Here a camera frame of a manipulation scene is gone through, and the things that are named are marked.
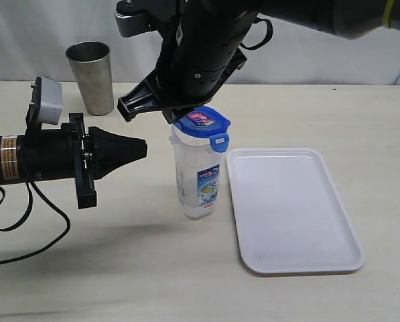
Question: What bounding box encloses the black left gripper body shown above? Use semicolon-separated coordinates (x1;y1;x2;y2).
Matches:
18;113;97;209

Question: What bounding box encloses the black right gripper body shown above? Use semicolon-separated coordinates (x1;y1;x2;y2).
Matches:
117;1;261;121

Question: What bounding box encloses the blue plastic lid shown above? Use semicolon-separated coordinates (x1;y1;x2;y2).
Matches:
174;105;230;153

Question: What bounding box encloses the stainless steel tumbler cup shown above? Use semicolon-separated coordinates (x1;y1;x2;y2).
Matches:
65;41;114;116

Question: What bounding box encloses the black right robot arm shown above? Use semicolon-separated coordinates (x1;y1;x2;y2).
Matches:
115;1;400;123

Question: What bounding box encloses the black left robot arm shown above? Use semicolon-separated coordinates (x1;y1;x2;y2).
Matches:
0;113;147;209

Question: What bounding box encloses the clear plastic tall container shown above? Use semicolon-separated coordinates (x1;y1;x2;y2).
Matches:
169;126;229;220

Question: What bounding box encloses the white fabric backdrop curtain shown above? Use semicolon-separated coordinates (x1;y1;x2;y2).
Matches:
0;1;400;85

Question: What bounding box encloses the white rectangular plastic tray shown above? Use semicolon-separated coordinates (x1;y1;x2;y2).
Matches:
226;148;365;276

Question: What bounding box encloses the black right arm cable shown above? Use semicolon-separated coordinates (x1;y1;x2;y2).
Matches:
239;18;274;50

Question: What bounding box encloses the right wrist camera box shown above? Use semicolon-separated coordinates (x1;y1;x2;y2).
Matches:
115;0;170;38

